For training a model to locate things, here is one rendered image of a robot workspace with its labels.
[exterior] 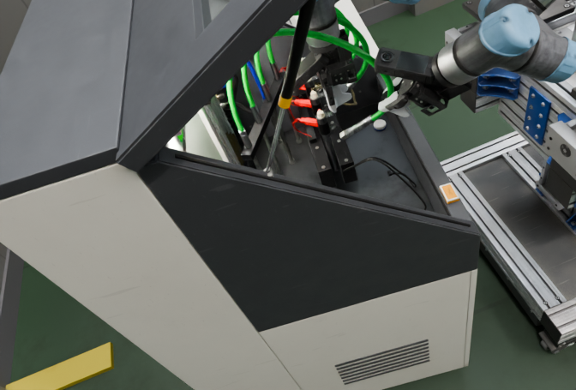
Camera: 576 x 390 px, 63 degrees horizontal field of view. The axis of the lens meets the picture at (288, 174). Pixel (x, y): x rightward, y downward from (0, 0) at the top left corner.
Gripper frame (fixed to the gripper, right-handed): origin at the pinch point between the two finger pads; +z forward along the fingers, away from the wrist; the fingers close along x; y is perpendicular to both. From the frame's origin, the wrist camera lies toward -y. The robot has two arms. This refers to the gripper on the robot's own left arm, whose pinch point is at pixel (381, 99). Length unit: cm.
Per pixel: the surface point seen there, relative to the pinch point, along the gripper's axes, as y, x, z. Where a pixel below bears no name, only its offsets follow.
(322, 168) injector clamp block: 3.2, -7.7, 29.8
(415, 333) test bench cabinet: 53, -36, 42
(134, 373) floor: -4, -85, 152
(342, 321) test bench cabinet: 25, -42, 35
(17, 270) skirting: -77, -65, 222
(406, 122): 20.5, 14.8, 24.9
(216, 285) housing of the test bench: -13, -47, 22
